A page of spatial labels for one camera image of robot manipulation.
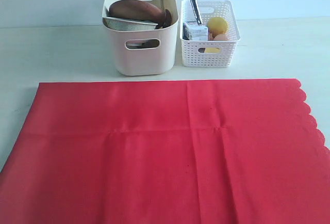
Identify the silver table knife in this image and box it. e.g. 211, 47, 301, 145
190, 0, 203, 25

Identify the brown wooden spoon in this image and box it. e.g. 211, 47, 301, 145
156, 9, 172, 29

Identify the white blue milk carton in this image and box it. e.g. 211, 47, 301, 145
183, 21, 208, 41

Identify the yellow lemon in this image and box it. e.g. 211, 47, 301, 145
207, 17, 228, 37

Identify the brown wooden plate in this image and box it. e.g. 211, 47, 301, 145
108, 0, 166, 24

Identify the brown egg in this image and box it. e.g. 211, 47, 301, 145
213, 34, 228, 41

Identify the yellow cheese wedge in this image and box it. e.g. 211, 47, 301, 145
204, 47, 221, 54

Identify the pale green ceramic bowl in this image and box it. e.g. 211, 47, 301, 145
103, 17, 158, 31

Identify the red table cloth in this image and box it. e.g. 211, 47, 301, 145
1, 79, 329, 223

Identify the fried chicken nugget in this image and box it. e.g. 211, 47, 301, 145
208, 32, 213, 41

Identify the stainless steel cup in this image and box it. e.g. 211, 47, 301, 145
126, 40, 159, 49

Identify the white perforated plastic basket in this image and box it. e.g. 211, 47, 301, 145
179, 0, 240, 68

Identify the cream plastic bin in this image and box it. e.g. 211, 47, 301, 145
102, 0, 179, 76

